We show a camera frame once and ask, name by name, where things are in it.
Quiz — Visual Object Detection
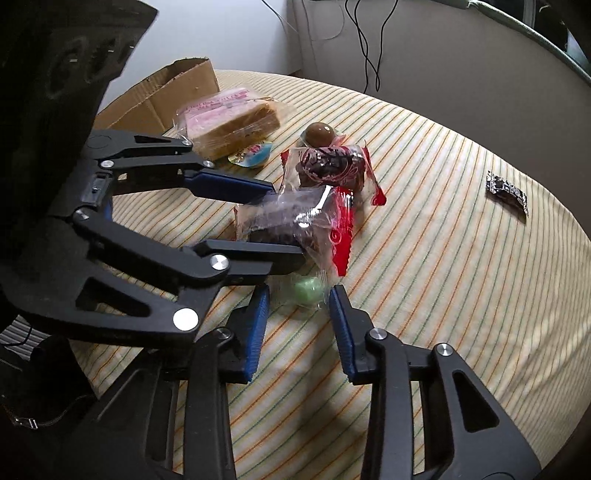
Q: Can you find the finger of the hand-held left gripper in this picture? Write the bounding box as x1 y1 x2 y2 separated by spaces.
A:
81 129 278 208
18 208 308 348

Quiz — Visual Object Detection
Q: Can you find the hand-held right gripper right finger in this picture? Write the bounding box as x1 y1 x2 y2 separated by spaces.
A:
328 284 541 480

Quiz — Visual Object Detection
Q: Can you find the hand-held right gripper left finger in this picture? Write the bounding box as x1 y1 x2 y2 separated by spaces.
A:
81 284 271 480

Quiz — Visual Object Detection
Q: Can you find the small colourful jelly cup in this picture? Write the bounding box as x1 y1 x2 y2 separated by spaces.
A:
228 141 273 168

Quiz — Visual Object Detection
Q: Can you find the green candy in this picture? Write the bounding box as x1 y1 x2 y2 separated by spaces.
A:
277 272 331 310

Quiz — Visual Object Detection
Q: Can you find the clear red edged cake packet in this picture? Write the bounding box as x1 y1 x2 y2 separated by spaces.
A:
233 185 356 278

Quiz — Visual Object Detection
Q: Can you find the sliced bread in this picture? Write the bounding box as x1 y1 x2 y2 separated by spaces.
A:
174 90 282 162

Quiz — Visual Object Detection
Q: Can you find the chocolate ball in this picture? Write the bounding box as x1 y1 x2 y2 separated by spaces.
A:
300 121 347 149

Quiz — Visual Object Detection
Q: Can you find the swirl print cake packet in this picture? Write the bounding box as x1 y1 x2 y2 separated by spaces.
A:
281 142 387 206

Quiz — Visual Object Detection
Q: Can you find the brown cardboard box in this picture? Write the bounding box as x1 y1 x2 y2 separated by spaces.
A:
95 56 220 134

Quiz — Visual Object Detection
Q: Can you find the black snack packet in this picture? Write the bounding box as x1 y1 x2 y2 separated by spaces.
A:
486 171 528 215

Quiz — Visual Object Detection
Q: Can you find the white cabinet panel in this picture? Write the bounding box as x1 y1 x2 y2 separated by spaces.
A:
95 0 301 109

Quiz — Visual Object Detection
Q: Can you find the grey windowsill mat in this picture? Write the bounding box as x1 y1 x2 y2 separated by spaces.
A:
466 0 591 86

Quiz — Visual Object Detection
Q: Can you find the white power strip cable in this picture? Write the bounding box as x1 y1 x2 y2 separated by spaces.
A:
261 0 345 41

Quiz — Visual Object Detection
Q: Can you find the black cable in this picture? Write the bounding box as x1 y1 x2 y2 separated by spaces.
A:
344 0 382 93
365 0 400 90

